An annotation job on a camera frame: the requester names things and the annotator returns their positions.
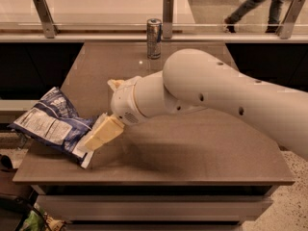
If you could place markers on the blue chip bag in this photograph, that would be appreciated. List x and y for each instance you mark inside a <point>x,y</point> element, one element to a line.
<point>54,122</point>

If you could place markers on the right metal railing bracket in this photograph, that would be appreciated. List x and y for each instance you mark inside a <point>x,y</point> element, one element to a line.
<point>289,22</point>

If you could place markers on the walking person legs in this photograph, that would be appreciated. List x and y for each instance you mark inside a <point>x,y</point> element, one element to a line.
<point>246,7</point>

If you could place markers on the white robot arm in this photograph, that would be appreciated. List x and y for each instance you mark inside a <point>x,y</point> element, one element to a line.
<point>192,80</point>

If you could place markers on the metal railing bracket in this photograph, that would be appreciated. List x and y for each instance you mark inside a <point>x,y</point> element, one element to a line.
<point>167,18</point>
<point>289,22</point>
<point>49,29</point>

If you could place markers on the green bag on floor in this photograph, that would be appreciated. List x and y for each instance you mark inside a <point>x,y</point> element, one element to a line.
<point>39,220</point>

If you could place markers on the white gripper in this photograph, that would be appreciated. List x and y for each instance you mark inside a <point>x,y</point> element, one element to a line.
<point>123,100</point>

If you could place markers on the middle metal railing bracket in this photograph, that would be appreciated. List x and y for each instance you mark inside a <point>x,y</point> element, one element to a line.
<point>167,18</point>

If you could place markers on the silver drink can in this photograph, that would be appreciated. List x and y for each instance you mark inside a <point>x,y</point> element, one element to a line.
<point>153,34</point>

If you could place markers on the left metal railing bracket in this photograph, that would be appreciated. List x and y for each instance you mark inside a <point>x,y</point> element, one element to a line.
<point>49,29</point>

